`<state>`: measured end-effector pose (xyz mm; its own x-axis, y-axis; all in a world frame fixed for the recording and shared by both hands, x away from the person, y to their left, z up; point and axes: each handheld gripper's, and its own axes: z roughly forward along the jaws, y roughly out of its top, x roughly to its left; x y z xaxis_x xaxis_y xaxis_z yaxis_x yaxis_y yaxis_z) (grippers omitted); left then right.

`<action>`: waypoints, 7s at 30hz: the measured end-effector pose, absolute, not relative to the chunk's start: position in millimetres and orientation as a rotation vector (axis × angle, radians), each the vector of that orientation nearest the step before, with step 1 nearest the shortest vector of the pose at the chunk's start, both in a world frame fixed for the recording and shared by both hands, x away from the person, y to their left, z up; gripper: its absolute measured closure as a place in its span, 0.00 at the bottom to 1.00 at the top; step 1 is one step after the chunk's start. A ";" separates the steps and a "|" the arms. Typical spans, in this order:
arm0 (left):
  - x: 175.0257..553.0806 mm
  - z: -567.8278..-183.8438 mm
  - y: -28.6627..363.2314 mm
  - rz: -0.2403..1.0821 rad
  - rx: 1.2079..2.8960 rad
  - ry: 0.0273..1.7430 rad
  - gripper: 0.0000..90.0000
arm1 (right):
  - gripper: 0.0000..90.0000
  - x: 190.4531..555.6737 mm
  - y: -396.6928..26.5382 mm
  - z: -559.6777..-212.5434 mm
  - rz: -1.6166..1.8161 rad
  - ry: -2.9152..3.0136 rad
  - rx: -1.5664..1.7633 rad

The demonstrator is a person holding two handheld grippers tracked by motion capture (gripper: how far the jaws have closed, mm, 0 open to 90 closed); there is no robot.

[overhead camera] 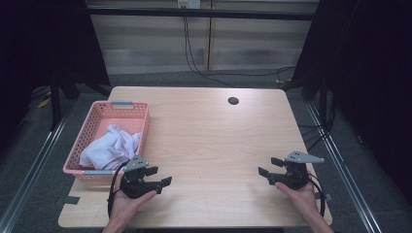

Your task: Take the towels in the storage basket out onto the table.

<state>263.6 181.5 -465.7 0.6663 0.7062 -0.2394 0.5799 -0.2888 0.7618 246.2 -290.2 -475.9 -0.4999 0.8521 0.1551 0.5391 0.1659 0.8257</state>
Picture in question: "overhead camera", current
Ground pink plastic basket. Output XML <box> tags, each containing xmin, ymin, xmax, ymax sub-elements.
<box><xmin>62</xmin><ymin>100</ymin><xmax>151</xmax><ymax>182</ymax></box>

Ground person's left hand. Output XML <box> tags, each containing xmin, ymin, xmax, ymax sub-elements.
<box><xmin>108</xmin><ymin>174</ymin><xmax>157</xmax><ymax>228</ymax></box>

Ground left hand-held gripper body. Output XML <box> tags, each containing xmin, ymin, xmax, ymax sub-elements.
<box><xmin>120</xmin><ymin>154</ymin><xmax>157</xmax><ymax>199</ymax></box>

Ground black hanging wall cable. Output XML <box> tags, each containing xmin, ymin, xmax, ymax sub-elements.
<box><xmin>183</xmin><ymin>16</ymin><xmax>296</xmax><ymax>88</ymax></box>

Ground person's right hand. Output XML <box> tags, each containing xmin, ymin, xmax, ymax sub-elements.
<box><xmin>274</xmin><ymin>182</ymin><xmax>321</xmax><ymax>221</ymax></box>

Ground dark tape strip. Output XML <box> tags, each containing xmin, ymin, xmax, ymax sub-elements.
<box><xmin>314</xmin><ymin>192</ymin><xmax>334</xmax><ymax>202</ymax></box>
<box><xmin>54</xmin><ymin>195</ymin><xmax>81</xmax><ymax>207</ymax></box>

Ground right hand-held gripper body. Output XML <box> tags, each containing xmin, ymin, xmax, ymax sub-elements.
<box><xmin>274</xmin><ymin>150</ymin><xmax>326</xmax><ymax>191</ymax></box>

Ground black floor cables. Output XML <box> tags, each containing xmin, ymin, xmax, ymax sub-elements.
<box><xmin>296</xmin><ymin>96</ymin><xmax>337</xmax><ymax>151</ymax></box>

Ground yellow floor object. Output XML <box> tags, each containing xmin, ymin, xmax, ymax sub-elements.
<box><xmin>37</xmin><ymin>96</ymin><xmax>52</xmax><ymax>109</ymax></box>

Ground black stand leg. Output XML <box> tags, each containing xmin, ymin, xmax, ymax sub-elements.
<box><xmin>318</xmin><ymin>73</ymin><xmax>329</xmax><ymax>130</ymax></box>
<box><xmin>48</xmin><ymin>73</ymin><xmax>63</xmax><ymax>132</ymax></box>

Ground white towel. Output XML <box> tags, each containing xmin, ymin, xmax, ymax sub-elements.
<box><xmin>79</xmin><ymin>123</ymin><xmax>143</xmax><ymax>172</ymax></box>

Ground white wall socket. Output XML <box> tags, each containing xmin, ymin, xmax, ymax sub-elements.
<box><xmin>177</xmin><ymin>0</ymin><xmax>202</xmax><ymax>10</ymax></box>

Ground black horizontal frame bar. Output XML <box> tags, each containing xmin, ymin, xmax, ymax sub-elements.
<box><xmin>86</xmin><ymin>7</ymin><xmax>318</xmax><ymax>22</ymax></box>

